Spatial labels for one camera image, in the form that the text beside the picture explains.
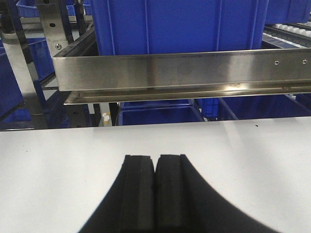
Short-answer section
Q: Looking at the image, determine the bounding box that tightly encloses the steel shelf rack frame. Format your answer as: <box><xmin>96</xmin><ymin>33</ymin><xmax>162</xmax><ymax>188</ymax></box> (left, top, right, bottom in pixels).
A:
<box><xmin>0</xmin><ymin>0</ymin><xmax>117</xmax><ymax>129</ymax></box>

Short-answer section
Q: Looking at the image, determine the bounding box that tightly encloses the large blue bin right shelf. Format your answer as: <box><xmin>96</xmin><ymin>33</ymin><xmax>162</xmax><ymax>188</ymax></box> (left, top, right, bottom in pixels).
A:
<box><xmin>90</xmin><ymin>0</ymin><xmax>268</xmax><ymax>55</ymax></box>

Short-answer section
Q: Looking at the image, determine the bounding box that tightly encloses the steel front shelf rail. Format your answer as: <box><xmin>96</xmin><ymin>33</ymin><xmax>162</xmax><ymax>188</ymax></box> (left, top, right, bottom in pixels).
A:
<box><xmin>53</xmin><ymin>49</ymin><xmax>311</xmax><ymax>105</ymax></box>

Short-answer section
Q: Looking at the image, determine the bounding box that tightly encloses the blue bin under right shelf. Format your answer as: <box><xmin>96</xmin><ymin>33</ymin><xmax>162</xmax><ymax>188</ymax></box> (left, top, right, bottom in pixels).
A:
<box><xmin>118</xmin><ymin>99</ymin><xmax>204</xmax><ymax>126</ymax></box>

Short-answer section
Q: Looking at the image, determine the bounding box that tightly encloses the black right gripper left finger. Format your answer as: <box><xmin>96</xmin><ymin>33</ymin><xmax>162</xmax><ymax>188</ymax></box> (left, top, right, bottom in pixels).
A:
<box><xmin>80</xmin><ymin>155</ymin><xmax>155</xmax><ymax>233</ymax></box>

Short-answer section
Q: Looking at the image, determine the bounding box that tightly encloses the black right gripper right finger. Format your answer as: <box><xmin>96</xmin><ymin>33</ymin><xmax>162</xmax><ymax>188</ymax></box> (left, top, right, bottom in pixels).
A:
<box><xmin>155</xmin><ymin>155</ymin><xmax>272</xmax><ymax>233</ymax></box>

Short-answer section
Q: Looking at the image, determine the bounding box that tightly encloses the white roller track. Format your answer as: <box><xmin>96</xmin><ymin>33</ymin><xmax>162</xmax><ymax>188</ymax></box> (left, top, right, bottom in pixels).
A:
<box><xmin>263</xmin><ymin>22</ymin><xmax>311</xmax><ymax>48</ymax></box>

